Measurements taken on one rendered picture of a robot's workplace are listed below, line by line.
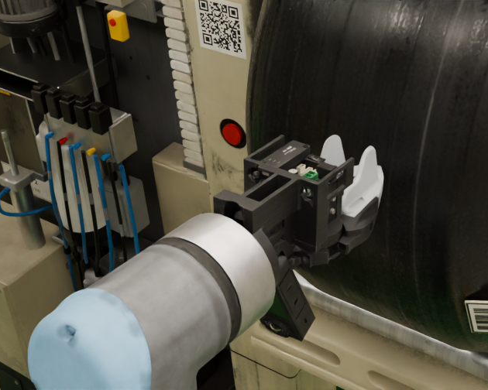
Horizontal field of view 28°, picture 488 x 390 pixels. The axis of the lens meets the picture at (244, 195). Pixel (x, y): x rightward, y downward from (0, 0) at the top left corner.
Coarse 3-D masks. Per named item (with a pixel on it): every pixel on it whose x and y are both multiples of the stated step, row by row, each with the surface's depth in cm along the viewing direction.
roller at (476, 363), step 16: (304, 288) 126; (320, 304) 125; (336, 304) 124; (352, 320) 123; (368, 320) 121; (384, 320) 120; (384, 336) 121; (400, 336) 119; (416, 336) 118; (432, 352) 117; (448, 352) 115; (464, 352) 114; (480, 352) 113; (464, 368) 115; (480, 368) 113
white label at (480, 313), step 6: (468, 300) 92; (474, 300) 91; (468, 306) 92; (474, 306) 92; (480, 306) 92; (486, 306) 91; (468, 312) 93; (474, 312) 93; (480, 312) 92; (486, 312) 92; (474, 318) 94; (480, 318) 93; (486, 318) 93; (474, 324) 95; (480, 324) 94; (486, 324) 94; (474, 330) 96; (480, 330) 95; (486, 330) 95
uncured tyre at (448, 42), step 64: (320, 0) 89; (384, 0) 86; (448, 0) 82; (256, 64) 96; (320, 64) 89; (384, 64) 85; (448, 64) 82; (256, 128) 96; (320, 128) 90; (384, 128) 86; (448, 128) 83; (384, 192) 88; (448, 192) 85; (384, 256) 93; (448, 256) 88; (448, 320) 96
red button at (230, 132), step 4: (228, 124) 130; (232, 124) 130; (224, 128) 130; (228, 128) 130; (232, 128) 129; (236, 128) 129; (224, 132) 131; (228, 132) 130; (232, 132) 130; (236, 132) 129; (240, 132) 129; (224, 136) 131; (228, 136) 131; (232, 136) 130; (236, 136) 129; (240, 136) 129; (228, 140) 131; (232, 140) 130; (236, 140) 130; (240, 140) 130; (232, 144) 131; (236, 144) 131
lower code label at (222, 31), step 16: (208, 0) 120; (224, 0) 118; (208, 16) 121; (224, 16) 120; (240, 16) 118; (208, 32) 123; (224, 32) 121; (240, 32) 119; (208, 48) 124; (224, 48) 123; (240, 48) 121
